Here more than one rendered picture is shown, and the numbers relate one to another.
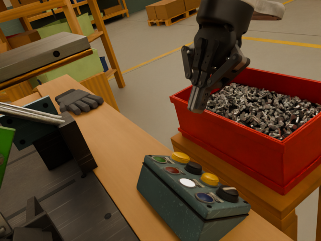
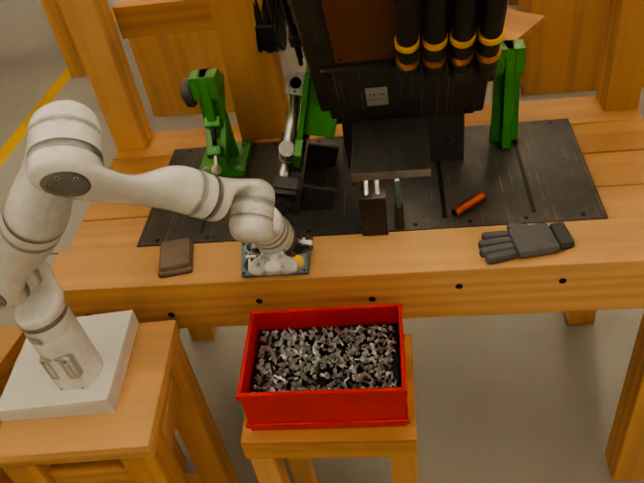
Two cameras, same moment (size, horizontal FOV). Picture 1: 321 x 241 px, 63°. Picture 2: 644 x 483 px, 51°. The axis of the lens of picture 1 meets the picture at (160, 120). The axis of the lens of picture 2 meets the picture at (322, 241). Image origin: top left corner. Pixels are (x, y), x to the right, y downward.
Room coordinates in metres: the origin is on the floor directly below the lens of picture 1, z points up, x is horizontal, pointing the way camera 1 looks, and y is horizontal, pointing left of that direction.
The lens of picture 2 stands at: (0.99, -0.88, 1.92)
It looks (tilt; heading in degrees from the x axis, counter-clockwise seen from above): 41 degrees down; 124
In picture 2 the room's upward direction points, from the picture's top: 10 degrees counter-clockwise
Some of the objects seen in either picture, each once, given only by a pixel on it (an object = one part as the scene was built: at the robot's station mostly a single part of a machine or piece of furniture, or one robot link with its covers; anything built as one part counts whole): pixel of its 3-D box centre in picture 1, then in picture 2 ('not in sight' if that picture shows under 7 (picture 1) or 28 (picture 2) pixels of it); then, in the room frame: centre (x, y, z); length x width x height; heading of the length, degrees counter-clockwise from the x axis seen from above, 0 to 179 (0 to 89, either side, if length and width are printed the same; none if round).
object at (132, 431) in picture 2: not in sight; (92, 389); (0.04, -0.42, 0.83); 0.32 x 0.32 x 0.04; 28
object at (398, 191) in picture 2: (41, 136); (398, 193); (0.47, 0.23, 0.97); 0.10 x 0.02 x 0.14; 114
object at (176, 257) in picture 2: not in sight; (175, 257); (0.04, -0.08, 0.91); 0.10 x 0.08 x 0.03; 125
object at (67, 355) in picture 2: not in sight; (63, 344); (0.04, -0.42, 0.98); 0.09 x 0.09 x 0.17; 23
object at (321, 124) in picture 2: not in sight; (318, 101); (0.28, 0.26, 1.17); 0.13 x 0.12 x 0.20; 24
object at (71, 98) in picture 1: (74, 102); (522, 239); (0.76, 0.23, 0.91); 0.20 x 0.11 x 0.03; 34
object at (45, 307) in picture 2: not in sight; (25, 287); (0.03, -0.42, 1.14); 0.09 x 0.09 x 0.17; 6
